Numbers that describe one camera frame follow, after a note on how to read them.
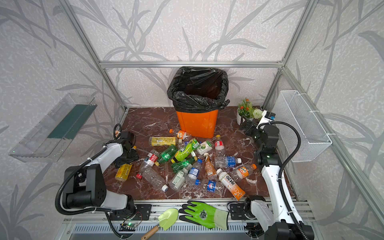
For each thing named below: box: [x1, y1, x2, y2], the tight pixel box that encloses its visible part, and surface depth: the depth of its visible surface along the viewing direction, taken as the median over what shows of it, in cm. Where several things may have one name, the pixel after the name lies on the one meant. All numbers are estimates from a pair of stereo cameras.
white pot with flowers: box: [236, 97, 263, 126], surface depth 101 cm
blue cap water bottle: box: [185, 159, 203, 185], surface depth 84 cm
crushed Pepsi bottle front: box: [201, 178, 224, 195], surface depth 79 cm
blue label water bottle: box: [214, 155, 242, 169], surface depth 90 cm
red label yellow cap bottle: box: [214, 134, 226, 157], surface depth 96 cm
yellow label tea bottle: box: [148, 136, 177, 147], surface depth 97 cm
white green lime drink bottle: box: [196, 140, 213, 155], surface depth 96 cm
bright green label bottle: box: [171, 139, 200, 163], surface depth 90 cm
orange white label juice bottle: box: [216, 168, 246, 201], surface depth 80 cm
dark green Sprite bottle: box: [154, 144, 179, 167], surface depth 92 cm
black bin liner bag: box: [167, 66, 230, 113], surface depth 84 cm
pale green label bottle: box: [169, 163, 193, 192], surface depth 82 cm
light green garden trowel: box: [141, 207, 179, 240], surface depth 74 cm
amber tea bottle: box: [203, 152, 217, 181], surface depth 86 cm
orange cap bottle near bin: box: [169, 128, 187, 140], surface depth 101 cm
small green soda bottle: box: [171, 160, 190, 173], surface depth 86 cm
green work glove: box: [178, 200, 229, 231], surface depth 74 cm
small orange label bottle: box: [233, 163, 257, 181], surface depth 84 cm
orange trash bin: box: [176, 109, 219, 138], surface depth 101 cm
